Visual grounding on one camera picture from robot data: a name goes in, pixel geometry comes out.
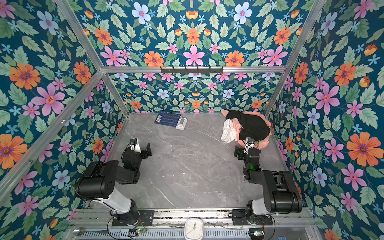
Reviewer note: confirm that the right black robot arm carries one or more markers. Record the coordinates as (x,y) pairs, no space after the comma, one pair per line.
(280,194)

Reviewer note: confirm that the black hook rail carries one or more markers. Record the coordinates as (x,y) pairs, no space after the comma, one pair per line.
(188,70)

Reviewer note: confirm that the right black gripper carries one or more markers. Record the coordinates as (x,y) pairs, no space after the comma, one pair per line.
(245,151)

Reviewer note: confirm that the black cloth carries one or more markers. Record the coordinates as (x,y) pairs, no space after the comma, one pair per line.
(252,126)

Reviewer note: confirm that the aluminium front rail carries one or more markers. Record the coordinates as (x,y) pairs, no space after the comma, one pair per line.
(213,217)

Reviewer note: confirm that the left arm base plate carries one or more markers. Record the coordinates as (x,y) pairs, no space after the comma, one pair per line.
(132,219)

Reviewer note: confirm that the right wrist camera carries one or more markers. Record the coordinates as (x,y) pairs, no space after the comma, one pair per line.
(250,142)

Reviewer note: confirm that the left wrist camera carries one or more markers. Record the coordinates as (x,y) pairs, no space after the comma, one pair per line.
(134,145)

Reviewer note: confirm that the dark blue card packet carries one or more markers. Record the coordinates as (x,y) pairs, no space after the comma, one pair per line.
(167,119)

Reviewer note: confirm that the white plastic clip device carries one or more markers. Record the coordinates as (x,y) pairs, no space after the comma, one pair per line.
(182,122)

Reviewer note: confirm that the pink cloth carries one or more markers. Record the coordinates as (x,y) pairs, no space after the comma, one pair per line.
(240,126)

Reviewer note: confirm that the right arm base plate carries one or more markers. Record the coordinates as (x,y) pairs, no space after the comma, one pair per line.
(243,217)

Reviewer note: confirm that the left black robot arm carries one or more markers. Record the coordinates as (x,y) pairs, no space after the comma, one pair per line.
(97,183)

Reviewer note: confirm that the white square clock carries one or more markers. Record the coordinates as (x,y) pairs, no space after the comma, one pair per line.
(194,229)

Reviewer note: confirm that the white cloth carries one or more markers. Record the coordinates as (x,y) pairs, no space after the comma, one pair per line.
(229,132)

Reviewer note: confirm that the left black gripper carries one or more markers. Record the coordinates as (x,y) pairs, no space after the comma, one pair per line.
(143,149)

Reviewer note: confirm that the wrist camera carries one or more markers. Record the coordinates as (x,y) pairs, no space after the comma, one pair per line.
(134,145)
(250,142)

